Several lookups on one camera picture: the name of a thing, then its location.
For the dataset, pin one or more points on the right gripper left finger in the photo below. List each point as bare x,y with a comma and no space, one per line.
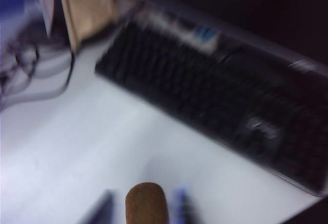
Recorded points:
98,208

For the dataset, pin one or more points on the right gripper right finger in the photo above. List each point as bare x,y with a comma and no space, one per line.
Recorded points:
183,206

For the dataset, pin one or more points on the brown fuzzy kiwi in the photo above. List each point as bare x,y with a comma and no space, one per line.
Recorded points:
146,203

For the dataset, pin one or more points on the black mechanical keyboard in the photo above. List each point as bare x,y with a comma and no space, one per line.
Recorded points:
205,90

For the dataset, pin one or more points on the grey monitor stand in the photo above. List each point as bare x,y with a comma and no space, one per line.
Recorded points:
179,29

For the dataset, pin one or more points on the beige tent-shaped desk organizer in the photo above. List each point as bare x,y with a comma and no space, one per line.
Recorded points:
87,11

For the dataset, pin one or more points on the black AOC computer monitor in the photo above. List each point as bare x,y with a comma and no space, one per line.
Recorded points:
243,8

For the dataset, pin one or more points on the white paper calendar sheet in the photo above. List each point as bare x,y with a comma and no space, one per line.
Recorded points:
47,3

